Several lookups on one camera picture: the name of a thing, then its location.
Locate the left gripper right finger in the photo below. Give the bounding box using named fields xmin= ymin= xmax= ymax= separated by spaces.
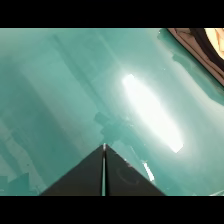
xmin=105 ymin=143 xmax=167 ymax=197

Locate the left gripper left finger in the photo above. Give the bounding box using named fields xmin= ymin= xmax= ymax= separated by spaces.
xmin=40 ymin=143 xmax=106 ymax=197

